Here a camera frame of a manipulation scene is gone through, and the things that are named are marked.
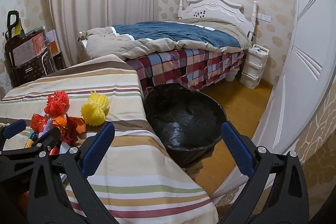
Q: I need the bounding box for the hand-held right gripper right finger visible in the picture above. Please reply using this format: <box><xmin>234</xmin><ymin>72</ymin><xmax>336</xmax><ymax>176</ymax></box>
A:
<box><xmin>218</xmin><ymin>121</ymin><xmax>309</xmax><ymax>224</ymax></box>

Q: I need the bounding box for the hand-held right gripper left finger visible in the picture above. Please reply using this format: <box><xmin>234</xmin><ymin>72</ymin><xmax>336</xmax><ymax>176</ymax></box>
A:
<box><xmin>26</xmin><ymin>121</ymin><xmax>119</xmax><ymax>224</ymax></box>

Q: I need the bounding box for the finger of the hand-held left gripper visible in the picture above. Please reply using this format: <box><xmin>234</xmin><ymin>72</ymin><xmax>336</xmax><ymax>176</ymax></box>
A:
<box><xmin>0</xmin><ymin>120</ymin><xmax>27</xmax><ymax>147</ymax></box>
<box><xmin>25</xmin><ymin>127</ymin><xmax>61</xmax><ymax>156</ymax></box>

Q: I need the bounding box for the white paper scrap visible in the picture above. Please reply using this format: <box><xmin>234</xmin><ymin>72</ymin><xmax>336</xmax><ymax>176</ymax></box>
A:
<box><xmin>39</xmin><ymin>119</ymin><xmax>57</xmax><ymax>135</ymax></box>

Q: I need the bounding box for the yellow packet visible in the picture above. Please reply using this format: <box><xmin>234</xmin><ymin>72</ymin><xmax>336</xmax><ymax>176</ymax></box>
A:
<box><xmin>22</xmin><ymin>134</ymin><xmax>36</xmax><ymax>148</ymax></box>

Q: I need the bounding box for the dark red foil wrapper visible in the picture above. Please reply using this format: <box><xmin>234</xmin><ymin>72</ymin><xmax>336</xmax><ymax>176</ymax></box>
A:
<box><xmin>59</xmin><ymin>119</ymin><xmax>79</xmax><ymax>146</ymax></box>

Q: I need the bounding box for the orange wrapper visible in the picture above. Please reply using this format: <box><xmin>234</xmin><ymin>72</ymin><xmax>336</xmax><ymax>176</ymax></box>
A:
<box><xmin>52</xmin><ymin>114</ymin><xmax>87</xmax><ymax>135</ymax></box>

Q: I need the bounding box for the yellow foam net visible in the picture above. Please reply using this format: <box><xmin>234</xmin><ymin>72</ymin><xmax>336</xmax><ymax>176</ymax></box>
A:
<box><xmin>80</xmin><ymin>103</ymin><xmax>105</xmax><ymax>127</ymax></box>
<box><xmin>89</xmin><ymin>91</ymin><xmax>110</xmax><ymax>111</ymax></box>

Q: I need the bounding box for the trash bin with black bag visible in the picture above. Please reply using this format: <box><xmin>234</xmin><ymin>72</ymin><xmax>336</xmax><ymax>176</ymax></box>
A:
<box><xmin>143</xmin><ymin>84</ymin><xmax>228</xmax><ymax>169</ymax></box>

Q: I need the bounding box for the striped tablecloth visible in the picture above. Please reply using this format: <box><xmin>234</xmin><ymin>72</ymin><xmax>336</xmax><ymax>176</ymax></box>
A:
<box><xmin>0</xmin><ymin>54</ymin><xmax>219</xmax><ymax>224</ymax></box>

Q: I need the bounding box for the cardboard box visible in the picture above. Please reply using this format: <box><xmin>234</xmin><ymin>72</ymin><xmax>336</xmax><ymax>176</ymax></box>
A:
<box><xmin>12</xmin><ymin>31</ymin><xmax>46</xmax><ymax>65</ymax></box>

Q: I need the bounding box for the white plastic drawer unit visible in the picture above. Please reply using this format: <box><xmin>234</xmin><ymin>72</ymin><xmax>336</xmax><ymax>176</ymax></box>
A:
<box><xmin>239</xmin><ymin>44</ymin><xmax>270</xmax><ymax>90</ymax></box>

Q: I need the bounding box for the plaid bed sheet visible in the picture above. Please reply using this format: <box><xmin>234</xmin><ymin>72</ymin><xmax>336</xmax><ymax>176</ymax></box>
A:
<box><xmin>126</xmin><ymin>48</ymin><xmax>248</xmax><ymax>93</ymax></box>

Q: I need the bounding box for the white and orange box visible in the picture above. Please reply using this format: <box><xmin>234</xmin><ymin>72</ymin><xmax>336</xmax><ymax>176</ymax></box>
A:
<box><xmin>45</xmin><ymin>29</ymin><xmax>60</xmax><ymax>56</ymax></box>

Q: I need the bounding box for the yellow tag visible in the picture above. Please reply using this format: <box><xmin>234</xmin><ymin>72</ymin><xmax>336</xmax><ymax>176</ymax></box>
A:
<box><xmin>12</xmin><ymin>18</ymin><xmax>24</xmax><ymax>37</ymax></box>

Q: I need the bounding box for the white wardrobe door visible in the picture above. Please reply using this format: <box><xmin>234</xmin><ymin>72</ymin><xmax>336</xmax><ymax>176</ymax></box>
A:
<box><xmin>213</xmin><ymin>0</ymin><xmax>336</xmax><ymax>201</ymax></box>

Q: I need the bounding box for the dark hanging object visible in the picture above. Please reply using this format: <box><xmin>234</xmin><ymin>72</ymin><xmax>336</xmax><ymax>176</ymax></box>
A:
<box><xmin>248</xmin><ymin>18</ymin><xmax>260</xmax><ymax>42</ymax></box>

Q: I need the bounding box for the blue and beige duvet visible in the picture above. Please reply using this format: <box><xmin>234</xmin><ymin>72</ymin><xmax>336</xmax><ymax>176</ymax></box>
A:
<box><xmin>78</xmin><ymin>17</ymin><xmax>253</xmax><ymax>61</ymax></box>

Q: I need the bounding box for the cream striped curtain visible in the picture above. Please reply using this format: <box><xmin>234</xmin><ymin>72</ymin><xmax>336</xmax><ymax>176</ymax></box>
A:
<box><xmin>46</xmin><ymin>0</ymin><xmax>160</xmax><ymax>67</ymax></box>

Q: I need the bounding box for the black trolley handle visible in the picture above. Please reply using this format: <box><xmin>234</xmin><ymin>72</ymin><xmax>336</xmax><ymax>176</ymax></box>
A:
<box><xmin>7</xmin><ymin>10</ymin><xmax>23</xmax><ymax>67</ymax></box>

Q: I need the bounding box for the white bed frame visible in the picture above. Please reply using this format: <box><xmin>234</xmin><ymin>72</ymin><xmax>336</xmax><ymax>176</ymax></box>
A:
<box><xmin>78</xmin><ymin>0</ymin><xmax>260</xmax><ymax>88</ymax></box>

